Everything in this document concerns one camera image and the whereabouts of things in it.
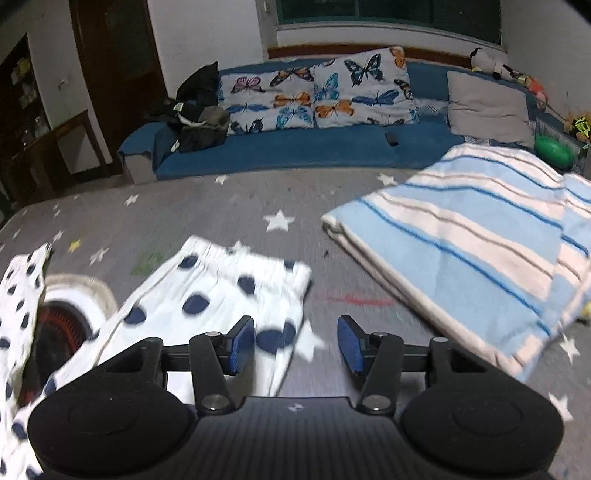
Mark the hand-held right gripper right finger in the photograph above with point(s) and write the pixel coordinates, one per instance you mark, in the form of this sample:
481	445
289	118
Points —
349	345

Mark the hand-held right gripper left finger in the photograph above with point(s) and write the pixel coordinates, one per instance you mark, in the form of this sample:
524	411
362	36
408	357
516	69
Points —
242	345

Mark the white navy polka dot pants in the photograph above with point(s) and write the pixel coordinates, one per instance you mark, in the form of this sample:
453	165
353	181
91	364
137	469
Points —
207	277

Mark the grey star print tablecloth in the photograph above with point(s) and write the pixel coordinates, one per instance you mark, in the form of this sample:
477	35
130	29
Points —
258	198

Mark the blue white striped blanket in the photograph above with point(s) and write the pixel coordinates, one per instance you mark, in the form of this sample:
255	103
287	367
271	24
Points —
461	230

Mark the round built-in table stove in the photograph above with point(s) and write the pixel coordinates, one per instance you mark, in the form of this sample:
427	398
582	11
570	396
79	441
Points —
69	318

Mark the blue sofa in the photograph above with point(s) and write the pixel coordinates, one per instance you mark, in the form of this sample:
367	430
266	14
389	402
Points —
300	150

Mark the black remote control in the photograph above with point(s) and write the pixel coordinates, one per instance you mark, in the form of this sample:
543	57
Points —
391	139

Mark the dark grey cloth bundle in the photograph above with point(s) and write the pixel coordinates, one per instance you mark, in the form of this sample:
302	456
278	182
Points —
205	131

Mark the butterfly print pillow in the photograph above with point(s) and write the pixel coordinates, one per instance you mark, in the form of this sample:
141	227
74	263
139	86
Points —
364	87
263	101

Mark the dark wooden side table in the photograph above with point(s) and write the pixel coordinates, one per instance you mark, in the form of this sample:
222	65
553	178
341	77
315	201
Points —
69	143

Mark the grey pillow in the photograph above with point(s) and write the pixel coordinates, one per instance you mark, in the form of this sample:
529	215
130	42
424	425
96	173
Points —
489	108

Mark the green ball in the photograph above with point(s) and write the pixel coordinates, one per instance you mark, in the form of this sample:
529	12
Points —
553	152

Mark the dark wooden door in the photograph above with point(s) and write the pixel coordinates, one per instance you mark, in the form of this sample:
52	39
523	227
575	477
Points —
120	83

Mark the colourful plush toy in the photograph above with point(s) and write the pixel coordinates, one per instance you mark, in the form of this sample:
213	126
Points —
531	85

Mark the yellow green toy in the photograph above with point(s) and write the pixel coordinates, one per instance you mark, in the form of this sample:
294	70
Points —
581	129

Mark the dark wooden shelf cabinet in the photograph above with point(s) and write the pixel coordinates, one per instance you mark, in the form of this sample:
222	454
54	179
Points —
21	115

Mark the dark window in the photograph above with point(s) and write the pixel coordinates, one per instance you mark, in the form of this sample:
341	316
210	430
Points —
388	16

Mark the white wall switch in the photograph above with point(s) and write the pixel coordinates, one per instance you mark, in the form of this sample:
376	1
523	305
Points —
265	5

